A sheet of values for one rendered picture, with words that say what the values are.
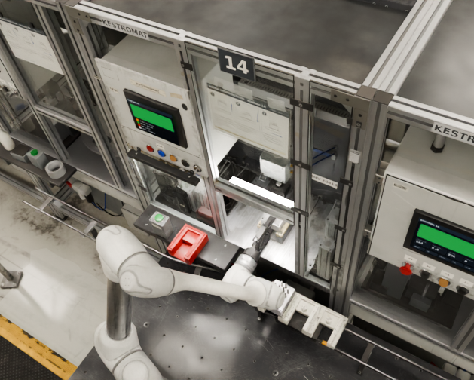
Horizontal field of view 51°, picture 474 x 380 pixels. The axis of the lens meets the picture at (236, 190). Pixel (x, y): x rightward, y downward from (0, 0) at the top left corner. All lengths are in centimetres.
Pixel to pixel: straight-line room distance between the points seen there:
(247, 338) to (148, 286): 83
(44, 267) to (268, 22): 260
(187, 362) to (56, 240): 174
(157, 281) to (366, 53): 97
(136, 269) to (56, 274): 201
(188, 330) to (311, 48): 148
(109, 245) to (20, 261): 208
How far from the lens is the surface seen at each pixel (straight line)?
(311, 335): 220
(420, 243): 165
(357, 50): 153
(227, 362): 239
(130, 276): 169
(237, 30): 162
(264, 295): 205
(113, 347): 222
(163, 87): 177
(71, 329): 344
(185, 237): 238
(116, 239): 181
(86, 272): 359
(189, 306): 252
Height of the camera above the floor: 293
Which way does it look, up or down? 52 degrees down
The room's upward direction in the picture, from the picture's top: 9 degrees counter-clockwise
